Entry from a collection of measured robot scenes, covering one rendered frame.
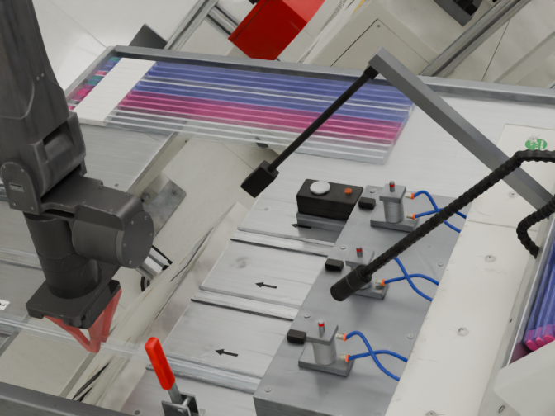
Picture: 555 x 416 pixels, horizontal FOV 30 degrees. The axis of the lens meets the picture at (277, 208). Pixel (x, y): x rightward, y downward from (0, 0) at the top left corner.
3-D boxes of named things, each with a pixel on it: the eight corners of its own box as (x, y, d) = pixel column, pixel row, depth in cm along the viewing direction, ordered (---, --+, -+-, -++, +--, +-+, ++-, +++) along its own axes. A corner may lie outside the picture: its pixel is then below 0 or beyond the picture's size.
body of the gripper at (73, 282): (129, 267, 112) (115, 214, 108) (80, 332, 105) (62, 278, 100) (78, 257, 115) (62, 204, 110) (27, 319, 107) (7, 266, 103)
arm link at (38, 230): (41, 172, 105) (7, 206, 101) (97, 184, 102) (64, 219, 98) (59, 224, 109) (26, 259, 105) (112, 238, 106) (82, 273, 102)
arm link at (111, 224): (51, 115, 103) (-4, 159, 96) (149, 134, 98) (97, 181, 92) (74, 215, 109) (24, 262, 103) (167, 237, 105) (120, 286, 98)
